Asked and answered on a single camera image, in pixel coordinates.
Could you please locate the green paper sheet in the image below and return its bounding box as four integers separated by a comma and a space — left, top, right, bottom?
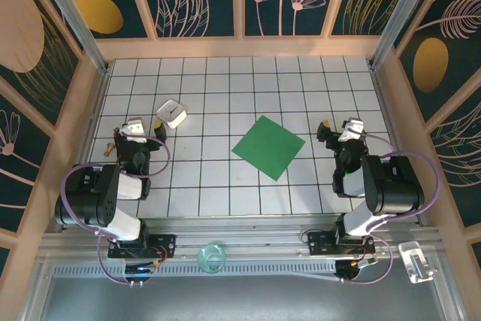
231, 114, 306, 182

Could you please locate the white square clock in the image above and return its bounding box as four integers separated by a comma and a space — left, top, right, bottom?
156, 98, 188, 129

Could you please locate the grey metal sheet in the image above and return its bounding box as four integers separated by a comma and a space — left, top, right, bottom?
22, 275, 463, 321

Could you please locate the black controller board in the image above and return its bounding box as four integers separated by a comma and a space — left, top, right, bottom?
335, 259, 377, 281
123, 263, 157, 276

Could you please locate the clear green glass bowl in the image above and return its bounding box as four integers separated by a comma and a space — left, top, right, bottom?
197, 242, 226, 274

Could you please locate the clear acrylic holder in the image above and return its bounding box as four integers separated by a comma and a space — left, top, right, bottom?
398, 240, 439, 284

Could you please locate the purple cable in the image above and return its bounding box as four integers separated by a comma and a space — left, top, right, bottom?
59, 133, 171, 286
340, 131, 440, 284

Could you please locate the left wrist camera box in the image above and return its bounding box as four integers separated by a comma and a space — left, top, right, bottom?
122, 119, 148, 144

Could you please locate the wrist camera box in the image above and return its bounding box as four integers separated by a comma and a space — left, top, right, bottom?
340, 118, 365, 141
122, 119, 148, 144

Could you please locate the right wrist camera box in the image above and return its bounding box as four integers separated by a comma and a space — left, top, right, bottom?
340, 118, 365, 141

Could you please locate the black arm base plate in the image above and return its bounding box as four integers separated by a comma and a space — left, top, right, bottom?
307, 231, 376, 256
107, 233, 177, 259

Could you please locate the aluminium table rail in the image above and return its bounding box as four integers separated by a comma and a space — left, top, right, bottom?
37, 214, 446, 264

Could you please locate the slotted grey cable duct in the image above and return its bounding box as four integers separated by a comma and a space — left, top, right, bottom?
50, 262, 339, 277

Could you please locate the aluminium frame post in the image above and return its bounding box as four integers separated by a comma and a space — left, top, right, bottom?
29, 0, 110, 74
370, 0, 450, 70

